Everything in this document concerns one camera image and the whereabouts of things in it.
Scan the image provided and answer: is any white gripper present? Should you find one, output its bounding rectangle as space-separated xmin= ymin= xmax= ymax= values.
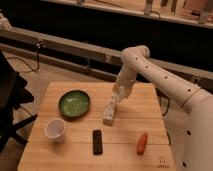
xmin=110 ymin=73 xmax=136 ymax=105

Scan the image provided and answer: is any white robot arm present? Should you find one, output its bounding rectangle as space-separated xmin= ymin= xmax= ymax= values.
xmin=113 ymin=45 xmax=213 ymax=171

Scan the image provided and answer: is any white sponge block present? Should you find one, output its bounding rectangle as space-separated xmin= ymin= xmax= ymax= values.
xmin=103 ymin=98 xmax=117 ymax=125

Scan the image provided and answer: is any green ceramic bowl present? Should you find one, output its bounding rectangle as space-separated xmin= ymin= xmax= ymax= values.
xmin=58 ymin=90 xmax=90 ymax=118

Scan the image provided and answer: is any black rectangular bar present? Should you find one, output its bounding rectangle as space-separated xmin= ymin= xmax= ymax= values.
xmin=93 ymin=130 xmax=103 ymax=155

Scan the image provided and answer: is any orange carrot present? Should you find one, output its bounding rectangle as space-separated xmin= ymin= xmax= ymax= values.
xmin=136 ymin=133 xmax=148 ymax=155

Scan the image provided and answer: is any wooden table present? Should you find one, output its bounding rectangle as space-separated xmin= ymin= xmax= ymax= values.
xmin=18 ymin=82 xmax=176 ymax=171

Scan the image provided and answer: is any white paper cup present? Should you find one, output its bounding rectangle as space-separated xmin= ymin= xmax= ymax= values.
xmin=44 ymin=119 xmax=65 ymax=143

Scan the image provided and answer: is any black office chair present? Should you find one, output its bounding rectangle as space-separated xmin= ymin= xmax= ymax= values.
xmin=0 ymin=50 xmax=37 ymax=153

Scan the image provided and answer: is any black cable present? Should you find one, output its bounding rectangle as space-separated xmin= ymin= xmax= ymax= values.
xmin=4 ymin=39 xmax=44 ymax=74

